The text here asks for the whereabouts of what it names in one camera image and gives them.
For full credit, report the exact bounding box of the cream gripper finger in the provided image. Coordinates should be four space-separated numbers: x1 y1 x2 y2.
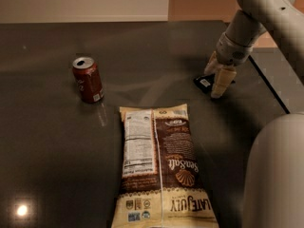
211 66 237 99
204 51 223 75

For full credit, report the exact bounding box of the black rxbar chocolate bar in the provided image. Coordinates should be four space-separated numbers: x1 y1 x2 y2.
193 73 236 95

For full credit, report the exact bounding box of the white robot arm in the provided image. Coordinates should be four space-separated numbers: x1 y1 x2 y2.
204 0 304 228

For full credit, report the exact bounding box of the red soda can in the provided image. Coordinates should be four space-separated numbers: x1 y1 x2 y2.
72 57 104 104

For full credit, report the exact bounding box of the Late July chips bag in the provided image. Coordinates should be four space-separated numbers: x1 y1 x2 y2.
111 104 219 228

